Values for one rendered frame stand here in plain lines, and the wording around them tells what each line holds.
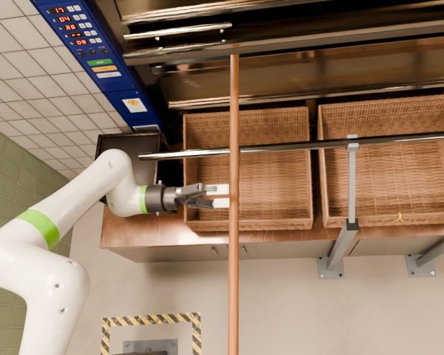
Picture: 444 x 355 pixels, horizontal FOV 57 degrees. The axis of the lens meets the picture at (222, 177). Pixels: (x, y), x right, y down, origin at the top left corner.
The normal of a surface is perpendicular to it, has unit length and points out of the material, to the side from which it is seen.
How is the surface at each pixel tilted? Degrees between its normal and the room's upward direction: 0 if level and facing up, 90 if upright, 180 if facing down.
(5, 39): 90
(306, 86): 70
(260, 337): 0
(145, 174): 0
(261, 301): 0
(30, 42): 90
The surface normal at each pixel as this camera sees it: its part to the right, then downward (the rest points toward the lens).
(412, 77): -0.05, 0.76
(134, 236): -0.16, -0.36
